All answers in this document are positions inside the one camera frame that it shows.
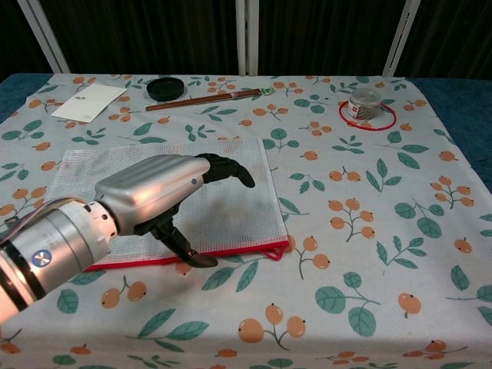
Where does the black round lid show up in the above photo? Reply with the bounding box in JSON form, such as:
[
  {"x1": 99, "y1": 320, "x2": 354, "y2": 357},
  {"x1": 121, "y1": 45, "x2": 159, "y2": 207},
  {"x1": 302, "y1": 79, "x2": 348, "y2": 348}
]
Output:
[{"x1": 146, "y1": 77, "x2": 186, "y2": 103}]

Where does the white slanted frame post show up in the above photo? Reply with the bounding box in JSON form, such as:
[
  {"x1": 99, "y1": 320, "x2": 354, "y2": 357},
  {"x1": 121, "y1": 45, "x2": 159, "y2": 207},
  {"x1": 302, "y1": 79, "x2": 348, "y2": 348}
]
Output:
[
  {"x1": 381, "y1": 0, "x2": 414, "y2": 78},
  {"x1": 17, "y1": 0, "x2": 72, "y2": 74}
]

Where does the white paper card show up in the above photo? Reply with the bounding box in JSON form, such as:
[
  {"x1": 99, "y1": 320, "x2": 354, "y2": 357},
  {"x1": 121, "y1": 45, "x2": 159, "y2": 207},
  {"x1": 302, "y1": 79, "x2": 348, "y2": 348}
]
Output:
[{"x1": 51, "y1": 83, "x2": 128, "y2": 124}]

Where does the black pleated curtain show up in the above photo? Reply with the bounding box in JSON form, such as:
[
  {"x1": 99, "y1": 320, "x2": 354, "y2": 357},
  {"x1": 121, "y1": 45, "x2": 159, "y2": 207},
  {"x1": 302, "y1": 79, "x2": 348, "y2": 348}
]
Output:
[{"x1": 0, "y1": 0, "x2": 492, "y2": 80}]

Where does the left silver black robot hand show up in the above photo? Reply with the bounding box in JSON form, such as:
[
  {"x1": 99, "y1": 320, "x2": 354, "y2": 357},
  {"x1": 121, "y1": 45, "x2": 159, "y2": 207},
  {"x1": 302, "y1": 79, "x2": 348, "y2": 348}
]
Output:
[{"x1": 95, "y1": 152, "x2": 257, "y2": 268}]

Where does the clear jar of paper clips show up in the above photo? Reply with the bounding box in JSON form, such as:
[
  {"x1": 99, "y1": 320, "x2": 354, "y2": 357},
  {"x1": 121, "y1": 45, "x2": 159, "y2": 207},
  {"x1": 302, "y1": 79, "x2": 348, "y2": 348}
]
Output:
[{"x1": 348, "y1": 87, "x2": 381, "y2": 120}]

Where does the brown wooden chopstick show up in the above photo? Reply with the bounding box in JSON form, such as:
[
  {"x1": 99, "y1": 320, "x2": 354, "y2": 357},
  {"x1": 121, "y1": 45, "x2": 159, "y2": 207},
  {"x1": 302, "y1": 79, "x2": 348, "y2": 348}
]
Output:
[{"x1": 145, "y1": 88, "x2": 263, "y2": 112}]

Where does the white upright frame post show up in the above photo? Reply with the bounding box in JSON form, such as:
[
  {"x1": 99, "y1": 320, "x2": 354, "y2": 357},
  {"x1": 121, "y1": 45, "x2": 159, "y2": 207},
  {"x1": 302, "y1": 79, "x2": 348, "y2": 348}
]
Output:
[{"x1": 234, "y1": 0, "x2": 261, "y2": 77}]

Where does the floral orange green tablecloth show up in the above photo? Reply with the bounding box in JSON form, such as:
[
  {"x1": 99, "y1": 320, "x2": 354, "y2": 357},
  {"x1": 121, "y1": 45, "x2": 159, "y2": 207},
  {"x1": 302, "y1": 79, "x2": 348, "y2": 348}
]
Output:
[{"x1": 0, "y1": 72, "x2": 492, "y2": 369}]

